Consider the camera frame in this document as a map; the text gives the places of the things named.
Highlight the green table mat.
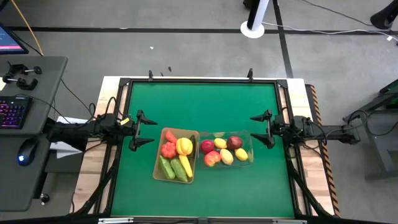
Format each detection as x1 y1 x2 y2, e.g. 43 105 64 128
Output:
110 81 295 218

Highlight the black white pole with base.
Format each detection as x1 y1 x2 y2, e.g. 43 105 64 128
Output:
239 0 271 39

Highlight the black floor cable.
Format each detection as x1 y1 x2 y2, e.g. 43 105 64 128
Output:
300 0 374 27

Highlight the black computer mouse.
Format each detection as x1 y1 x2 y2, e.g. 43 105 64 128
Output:
17 138 39 167

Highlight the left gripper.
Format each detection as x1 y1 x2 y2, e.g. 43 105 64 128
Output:
116 110 158 152

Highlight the bumpy green cucumber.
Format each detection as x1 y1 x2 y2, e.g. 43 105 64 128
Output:
170 157 188 183
158 154 176 180

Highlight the red bumpy tomato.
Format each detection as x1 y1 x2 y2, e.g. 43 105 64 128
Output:
160 141 178 159

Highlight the tan plastic basket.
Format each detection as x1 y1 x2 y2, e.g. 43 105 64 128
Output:
152 126 200 185

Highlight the orange yellow peach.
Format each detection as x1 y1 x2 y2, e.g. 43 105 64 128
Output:
203 150 222 168

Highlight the dark green pepper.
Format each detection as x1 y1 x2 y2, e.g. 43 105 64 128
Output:
188 134 197 159

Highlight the clear plastic basket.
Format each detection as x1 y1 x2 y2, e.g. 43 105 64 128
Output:
198 130 255 169

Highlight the orange cable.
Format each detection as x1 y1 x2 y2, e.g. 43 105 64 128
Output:
10 0 45 57

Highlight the yellow bell pepper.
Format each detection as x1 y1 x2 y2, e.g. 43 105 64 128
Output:
175 137 194 156

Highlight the tan yellow potato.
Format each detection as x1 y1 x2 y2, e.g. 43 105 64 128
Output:
220 148 234 166

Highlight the white paper sheet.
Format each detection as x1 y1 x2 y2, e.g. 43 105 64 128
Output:
49 116 90 159

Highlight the grey metal desk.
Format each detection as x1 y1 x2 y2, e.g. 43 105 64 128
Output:
343 79 398 182

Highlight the black screw clamp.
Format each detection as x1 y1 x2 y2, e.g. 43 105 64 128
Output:
2 74 39 91
6 62 43 76

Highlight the orange carrot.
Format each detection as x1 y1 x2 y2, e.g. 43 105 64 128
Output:
164 129 178 144

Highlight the backlit black keyboard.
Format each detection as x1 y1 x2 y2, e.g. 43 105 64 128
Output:
0 95 33 130

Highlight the black desk cable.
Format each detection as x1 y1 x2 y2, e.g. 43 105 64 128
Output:
60 79 95 118

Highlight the yellow corn cob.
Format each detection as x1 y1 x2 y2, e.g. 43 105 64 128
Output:
178 154 193 179

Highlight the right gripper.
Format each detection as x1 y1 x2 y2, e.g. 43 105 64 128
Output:
249 109 294 150

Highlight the white floor cable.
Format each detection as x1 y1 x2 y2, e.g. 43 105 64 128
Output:
261 21 398 43

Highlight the black chair base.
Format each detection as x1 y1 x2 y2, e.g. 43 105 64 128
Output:
369 0 398 30

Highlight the dark grey desk top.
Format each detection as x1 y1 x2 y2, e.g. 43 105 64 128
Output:
0 133 53 212
0 55 68 135

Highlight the dark red apple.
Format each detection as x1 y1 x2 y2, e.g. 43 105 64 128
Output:
226 135 244 151

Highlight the computer monitor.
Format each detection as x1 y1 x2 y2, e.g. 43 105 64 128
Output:
0 23 30 55

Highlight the black aluminium table frame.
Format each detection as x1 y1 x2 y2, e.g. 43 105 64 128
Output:
71 77 335 224

